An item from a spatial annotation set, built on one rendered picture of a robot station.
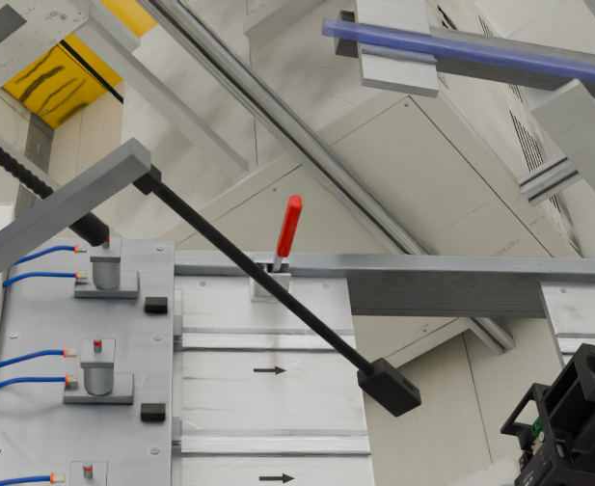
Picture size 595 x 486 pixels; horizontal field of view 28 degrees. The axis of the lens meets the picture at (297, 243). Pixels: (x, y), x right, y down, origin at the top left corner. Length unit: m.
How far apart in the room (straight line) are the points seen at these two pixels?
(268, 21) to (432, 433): 0.82
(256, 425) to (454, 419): 1.35
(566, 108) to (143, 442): 0.63
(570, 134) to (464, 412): 1.05
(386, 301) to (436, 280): 0.05
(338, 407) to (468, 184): 1.12
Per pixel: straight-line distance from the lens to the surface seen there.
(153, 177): 0.67
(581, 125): 1.33
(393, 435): 2.37
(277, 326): 1.05
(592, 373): 0.76
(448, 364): 2.38
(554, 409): 0.80
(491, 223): 2.14
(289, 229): 1.02
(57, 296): 0.98
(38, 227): 0.69
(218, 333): 1.04
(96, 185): 0.67
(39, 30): 1.86
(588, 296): 1.14
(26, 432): 0.89
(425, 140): 1.99
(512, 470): 1.35
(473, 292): 1.13
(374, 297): 1.12
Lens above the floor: 1.63
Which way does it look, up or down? 34 degrees down
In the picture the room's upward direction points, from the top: 48 degrees counter-clockwise
